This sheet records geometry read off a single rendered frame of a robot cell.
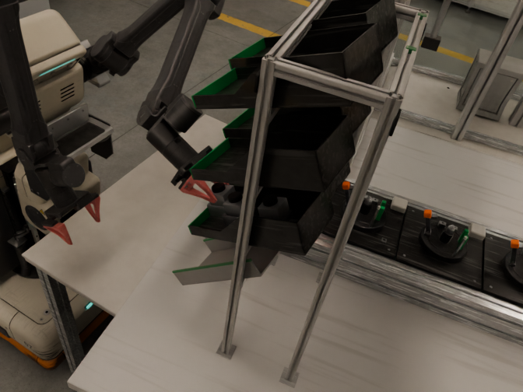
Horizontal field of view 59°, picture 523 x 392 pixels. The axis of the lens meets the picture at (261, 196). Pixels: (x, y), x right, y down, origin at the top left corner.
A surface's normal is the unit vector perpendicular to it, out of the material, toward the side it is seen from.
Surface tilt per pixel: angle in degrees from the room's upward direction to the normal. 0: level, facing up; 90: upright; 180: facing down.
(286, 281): 0
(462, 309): 90
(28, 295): 0
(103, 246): 0
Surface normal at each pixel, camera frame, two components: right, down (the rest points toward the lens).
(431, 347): 0.13, -0.72
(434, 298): -0.36, 0.61
